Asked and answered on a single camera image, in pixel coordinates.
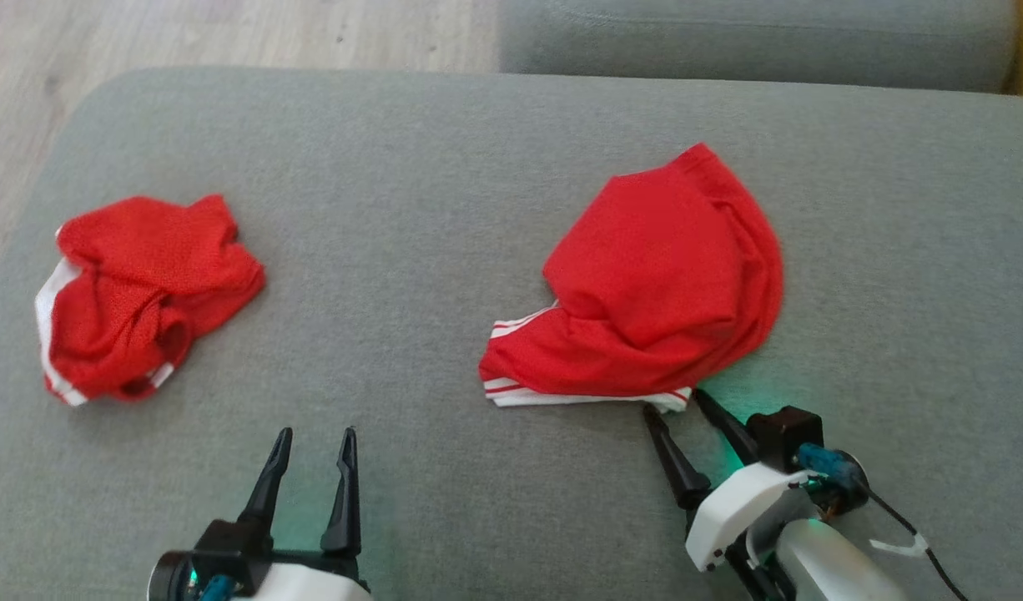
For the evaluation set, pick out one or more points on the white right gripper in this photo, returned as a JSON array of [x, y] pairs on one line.
[[741, 509]]

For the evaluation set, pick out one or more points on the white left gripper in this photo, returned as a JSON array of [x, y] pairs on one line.
[[311, 584]]

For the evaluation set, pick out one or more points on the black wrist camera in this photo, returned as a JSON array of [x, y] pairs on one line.
[[783, 434], [228, 547]]

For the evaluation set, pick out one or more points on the grey sofa back cushion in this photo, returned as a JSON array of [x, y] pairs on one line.
[[753, 42]]

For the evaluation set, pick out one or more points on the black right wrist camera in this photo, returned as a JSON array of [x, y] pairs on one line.
[[783, 434]]

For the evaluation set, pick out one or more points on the red shorts with white stripes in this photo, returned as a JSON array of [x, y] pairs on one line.
[[144, 267]]

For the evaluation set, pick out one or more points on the grey sofa seat cushion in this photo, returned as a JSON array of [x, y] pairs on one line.
[[478, 209]]

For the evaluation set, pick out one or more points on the red jersey with white sleeves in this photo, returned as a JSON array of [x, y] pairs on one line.
[[662, 267]]

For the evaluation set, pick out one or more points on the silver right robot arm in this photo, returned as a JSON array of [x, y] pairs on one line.
[[828, 568]]

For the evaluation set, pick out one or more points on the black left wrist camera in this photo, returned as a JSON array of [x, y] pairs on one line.
[[228, 547]]

